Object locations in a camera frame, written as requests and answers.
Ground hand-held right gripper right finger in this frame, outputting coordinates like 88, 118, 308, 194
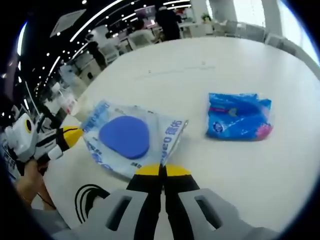
161, 164, 281, 240

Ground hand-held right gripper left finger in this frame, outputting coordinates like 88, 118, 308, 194
51, 163, 161, 240

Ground clear plastic bag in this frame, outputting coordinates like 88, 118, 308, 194
52, 82, 78, 116

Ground blue tissue packet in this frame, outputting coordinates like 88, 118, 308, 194
205, 92, 273, 143

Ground person's left hand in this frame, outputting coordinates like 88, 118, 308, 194
14, 158, 57, 208

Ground white table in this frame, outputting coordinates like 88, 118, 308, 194
32, 36, 320, 240

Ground ceiling air conditioner unit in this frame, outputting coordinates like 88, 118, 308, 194
49, 9, 87, 38

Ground curved ceiling light strip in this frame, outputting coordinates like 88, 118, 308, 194
69, 0, 126, 42

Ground green potted plant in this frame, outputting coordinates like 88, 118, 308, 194
201, 12, 213, 25

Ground narrow window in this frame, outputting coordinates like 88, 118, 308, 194
233, 0, 266, 25

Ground large window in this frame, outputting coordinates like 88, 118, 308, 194
278, 0, 307, 45

